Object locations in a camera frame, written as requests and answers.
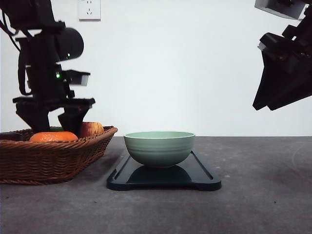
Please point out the red yellow apple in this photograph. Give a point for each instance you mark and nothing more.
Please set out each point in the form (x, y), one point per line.
(90, 128)

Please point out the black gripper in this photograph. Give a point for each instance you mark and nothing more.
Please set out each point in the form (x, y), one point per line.
(49, 92)
(281, 82)

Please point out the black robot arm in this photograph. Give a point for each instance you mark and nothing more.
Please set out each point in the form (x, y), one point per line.
(54, 43)

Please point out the green ceramic bowl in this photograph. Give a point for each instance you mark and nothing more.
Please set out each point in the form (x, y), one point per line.
(159, 148)

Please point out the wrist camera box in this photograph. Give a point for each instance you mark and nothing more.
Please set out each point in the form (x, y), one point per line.
(75, 78)
(294, 9)

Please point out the green lime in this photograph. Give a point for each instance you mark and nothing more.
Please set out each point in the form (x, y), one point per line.
(56, 129)

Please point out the white wall socket left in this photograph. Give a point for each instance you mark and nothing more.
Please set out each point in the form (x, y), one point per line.
(89, 10)

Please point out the orange tangerine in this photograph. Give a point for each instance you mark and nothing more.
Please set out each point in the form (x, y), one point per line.
(52, 136)

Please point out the brown wicker basket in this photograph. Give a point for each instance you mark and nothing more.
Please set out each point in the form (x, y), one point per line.
(30, 162)

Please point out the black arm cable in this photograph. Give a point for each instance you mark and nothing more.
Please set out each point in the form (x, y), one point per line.
(16, 37)

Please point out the dark blue rectangular tray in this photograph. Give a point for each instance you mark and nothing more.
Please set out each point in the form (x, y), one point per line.
(191, 175)

